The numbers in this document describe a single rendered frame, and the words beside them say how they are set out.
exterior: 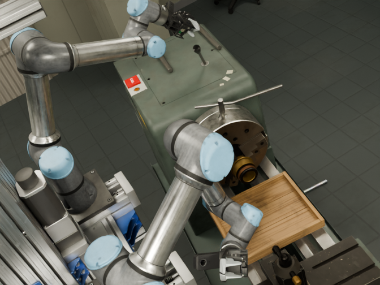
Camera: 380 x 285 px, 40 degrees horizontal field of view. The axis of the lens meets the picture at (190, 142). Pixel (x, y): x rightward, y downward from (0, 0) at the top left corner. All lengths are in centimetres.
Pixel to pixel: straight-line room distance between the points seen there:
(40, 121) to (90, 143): 228
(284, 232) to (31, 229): 95
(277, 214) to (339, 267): 38
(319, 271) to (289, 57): 278
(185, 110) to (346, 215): 142
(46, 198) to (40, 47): 48
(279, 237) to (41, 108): 99
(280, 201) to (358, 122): 167
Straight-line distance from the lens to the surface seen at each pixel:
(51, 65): 173
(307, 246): 200
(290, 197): 213
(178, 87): 219
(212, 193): 167
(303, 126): 371
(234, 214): 170
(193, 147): 135
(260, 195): 215
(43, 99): 190
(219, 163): 136
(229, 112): 202
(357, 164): 342
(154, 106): 214
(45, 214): 166
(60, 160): 188
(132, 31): 196
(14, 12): 134
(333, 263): 183
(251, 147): 203
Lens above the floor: 251
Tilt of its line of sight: 41 degrees down
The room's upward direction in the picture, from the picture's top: 20 degrees counter-clockwise
